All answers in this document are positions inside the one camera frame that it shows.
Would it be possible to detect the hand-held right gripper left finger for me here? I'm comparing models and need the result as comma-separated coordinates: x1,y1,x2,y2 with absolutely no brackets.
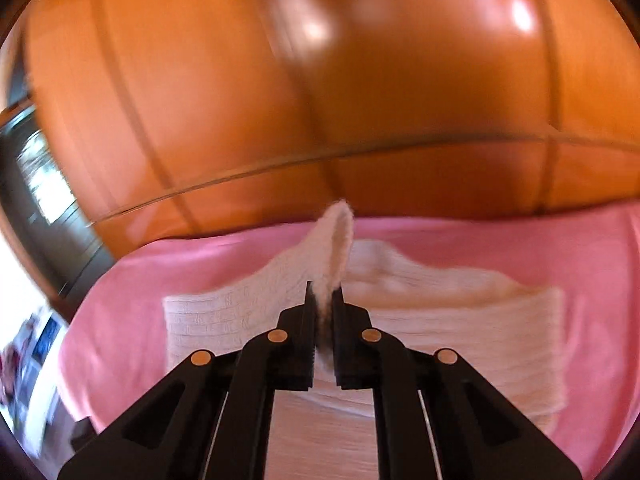
57,281,317,480

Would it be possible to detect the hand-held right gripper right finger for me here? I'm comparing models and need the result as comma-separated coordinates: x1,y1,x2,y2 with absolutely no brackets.
331,287,584,480

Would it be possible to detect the pale knit sweater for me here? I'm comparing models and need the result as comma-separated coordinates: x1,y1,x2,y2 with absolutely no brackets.
162,199,569,480

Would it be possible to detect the pink blanket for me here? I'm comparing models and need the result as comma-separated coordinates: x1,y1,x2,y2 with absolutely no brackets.
57,204,640,480

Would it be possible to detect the wooden wardrobe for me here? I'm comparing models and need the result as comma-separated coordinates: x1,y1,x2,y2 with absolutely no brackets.
20,0,640,257

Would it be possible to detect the blurred colourful clutter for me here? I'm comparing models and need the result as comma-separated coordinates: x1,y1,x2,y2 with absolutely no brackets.
0,310,71,458

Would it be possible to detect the dark glass door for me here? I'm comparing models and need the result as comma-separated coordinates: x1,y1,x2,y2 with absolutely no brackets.
0,100,117,311

